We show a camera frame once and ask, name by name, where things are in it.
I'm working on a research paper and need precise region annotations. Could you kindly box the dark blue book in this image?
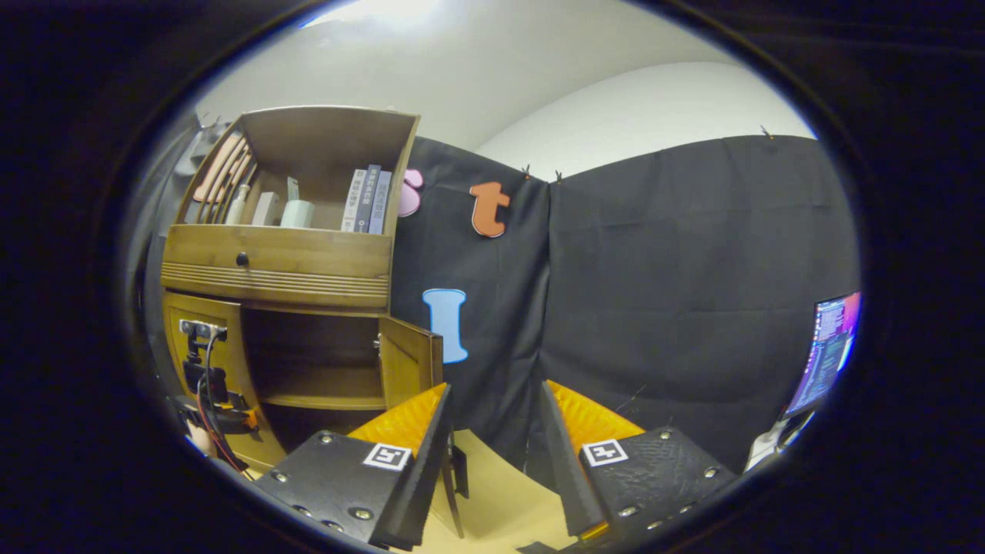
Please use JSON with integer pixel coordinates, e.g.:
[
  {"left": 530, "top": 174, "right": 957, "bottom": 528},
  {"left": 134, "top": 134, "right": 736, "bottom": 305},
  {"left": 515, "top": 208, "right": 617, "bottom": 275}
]
[{"left": 355, "top": 164, "right": 382, "bottom": 234}]

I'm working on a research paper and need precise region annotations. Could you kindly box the white book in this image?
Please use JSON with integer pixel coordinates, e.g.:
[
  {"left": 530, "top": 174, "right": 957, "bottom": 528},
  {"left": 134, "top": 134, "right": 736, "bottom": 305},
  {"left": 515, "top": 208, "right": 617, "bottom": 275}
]
[{"left": 341, "top": 169, "right": 369, "bottom": 232}]

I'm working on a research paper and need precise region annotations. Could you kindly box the black cable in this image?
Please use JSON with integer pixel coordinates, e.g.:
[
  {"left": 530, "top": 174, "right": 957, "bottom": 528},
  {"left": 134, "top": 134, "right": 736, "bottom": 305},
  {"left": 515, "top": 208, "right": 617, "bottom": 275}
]
[{"left": 196, "top": 329, "right": 251, "bottom": 472}]

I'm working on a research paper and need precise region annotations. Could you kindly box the white object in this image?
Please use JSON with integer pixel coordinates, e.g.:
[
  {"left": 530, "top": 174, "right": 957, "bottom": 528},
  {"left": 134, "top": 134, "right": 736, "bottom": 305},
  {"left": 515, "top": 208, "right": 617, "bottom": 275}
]
[{"left": 743, "top": 412, "right": 816, "bottom": 472}]

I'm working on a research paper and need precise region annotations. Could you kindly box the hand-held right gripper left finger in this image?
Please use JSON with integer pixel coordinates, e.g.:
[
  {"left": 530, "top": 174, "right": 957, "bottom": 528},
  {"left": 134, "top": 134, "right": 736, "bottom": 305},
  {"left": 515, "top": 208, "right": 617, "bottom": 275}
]
[{"left": 254, "top": 382, "right": 455, "bottom": 551}]

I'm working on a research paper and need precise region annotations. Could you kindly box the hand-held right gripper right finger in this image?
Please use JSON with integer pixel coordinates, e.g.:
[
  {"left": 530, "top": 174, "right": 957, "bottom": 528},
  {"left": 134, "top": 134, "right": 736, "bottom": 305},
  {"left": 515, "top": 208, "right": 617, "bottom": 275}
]
[{"left": 539, "top": 379, "right": 738, "bottom": 539}]

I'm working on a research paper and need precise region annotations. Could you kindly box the wooden cabinet door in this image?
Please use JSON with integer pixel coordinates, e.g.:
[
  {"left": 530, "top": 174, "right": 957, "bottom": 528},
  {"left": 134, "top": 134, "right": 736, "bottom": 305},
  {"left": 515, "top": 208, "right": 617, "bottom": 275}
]
[
  {"left": 377, "top": 314, "right": 465, "bottom": 538},
  {"left": 163, "top": 292, "right": 266, "bottom": 470}
]

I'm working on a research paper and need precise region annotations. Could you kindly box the wooden inner shelf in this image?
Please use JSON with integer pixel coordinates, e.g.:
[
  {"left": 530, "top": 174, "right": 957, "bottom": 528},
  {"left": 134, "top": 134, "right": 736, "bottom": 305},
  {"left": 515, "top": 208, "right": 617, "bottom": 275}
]
[{"left": 258, "top": 365, "right": 387, "bottom": 411}]

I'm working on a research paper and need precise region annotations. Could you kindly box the light blue book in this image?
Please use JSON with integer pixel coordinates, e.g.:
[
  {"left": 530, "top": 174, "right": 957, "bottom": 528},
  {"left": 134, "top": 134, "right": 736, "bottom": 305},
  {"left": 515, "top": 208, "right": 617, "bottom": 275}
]
[{"left": 368, "top": 170, "right": 393, "bottom": 235}]

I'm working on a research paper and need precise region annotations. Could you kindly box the wooden double-door shoe cabinet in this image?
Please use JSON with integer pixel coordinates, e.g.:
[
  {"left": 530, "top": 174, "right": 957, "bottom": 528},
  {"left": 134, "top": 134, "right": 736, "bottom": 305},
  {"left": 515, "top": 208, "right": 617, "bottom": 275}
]
[{"left": 158, "top": 105, "right": 446, "bottom": 472}]

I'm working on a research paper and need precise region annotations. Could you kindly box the computer monitor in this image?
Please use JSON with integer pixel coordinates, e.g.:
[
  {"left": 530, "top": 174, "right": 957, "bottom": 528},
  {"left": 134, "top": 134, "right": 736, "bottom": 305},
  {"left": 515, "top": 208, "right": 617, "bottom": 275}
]
[{"left": 783, "top": 291, "right": 863, "bottom": 420}]

